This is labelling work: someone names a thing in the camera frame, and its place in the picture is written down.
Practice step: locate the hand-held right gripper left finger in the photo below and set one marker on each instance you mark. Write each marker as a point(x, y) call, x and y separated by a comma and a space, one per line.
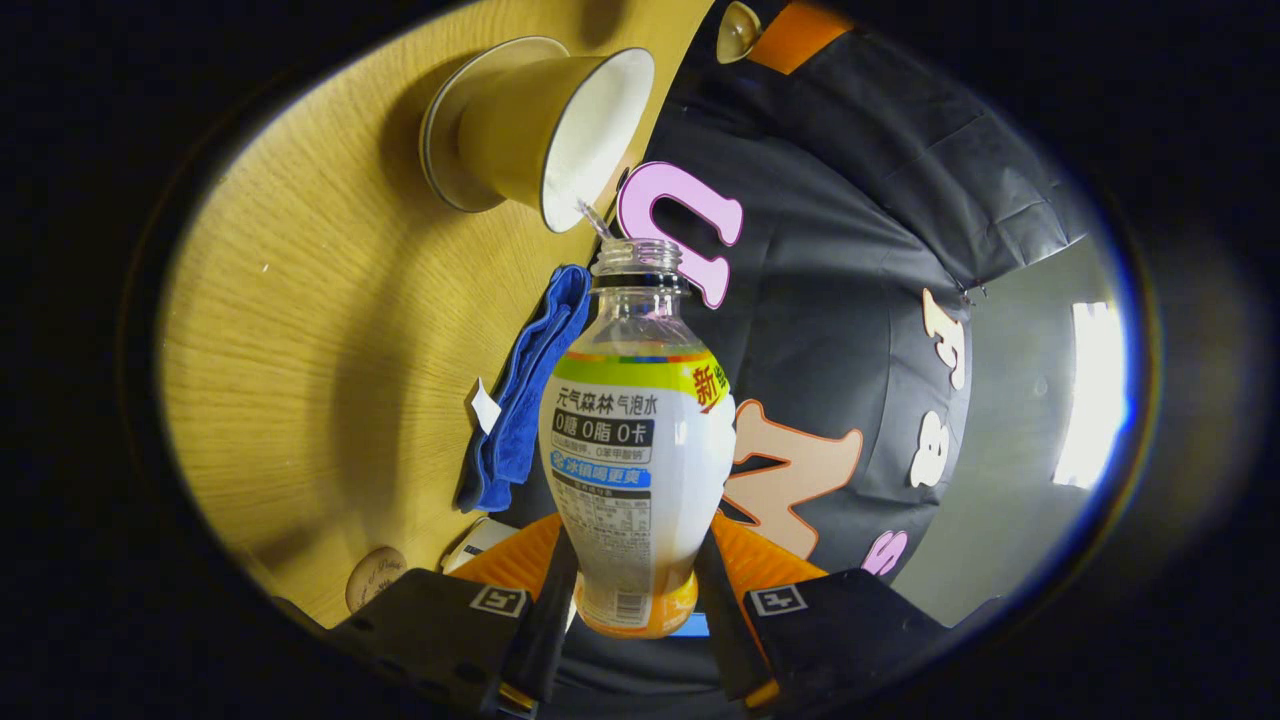
point(545, 630)

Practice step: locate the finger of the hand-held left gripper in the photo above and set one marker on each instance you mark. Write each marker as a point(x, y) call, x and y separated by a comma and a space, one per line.
point(795, 35)

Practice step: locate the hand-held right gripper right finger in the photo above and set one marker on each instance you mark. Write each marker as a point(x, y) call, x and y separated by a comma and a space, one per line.
point(725, 620)

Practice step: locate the cream teacup lid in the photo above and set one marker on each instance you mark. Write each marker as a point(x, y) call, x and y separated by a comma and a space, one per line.
point(738, 30)

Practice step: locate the clear water bottle printed label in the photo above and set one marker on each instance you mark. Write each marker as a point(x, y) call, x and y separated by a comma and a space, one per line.
point(640, 470)

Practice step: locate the round cork coaster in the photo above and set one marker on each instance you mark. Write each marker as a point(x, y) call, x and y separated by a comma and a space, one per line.
point(375, 580)

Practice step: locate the cream ceramic teacup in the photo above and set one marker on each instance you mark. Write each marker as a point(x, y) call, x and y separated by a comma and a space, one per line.
point(530, 130)

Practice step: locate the white toaster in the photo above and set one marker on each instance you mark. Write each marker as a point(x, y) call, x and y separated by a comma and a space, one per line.
point(480, 540)

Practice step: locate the black backdrop cloth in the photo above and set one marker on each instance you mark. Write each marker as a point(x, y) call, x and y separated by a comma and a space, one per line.
point(850, 250)

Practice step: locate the blue towel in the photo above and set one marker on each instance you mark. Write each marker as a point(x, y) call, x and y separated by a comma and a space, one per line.
point(525, 400)

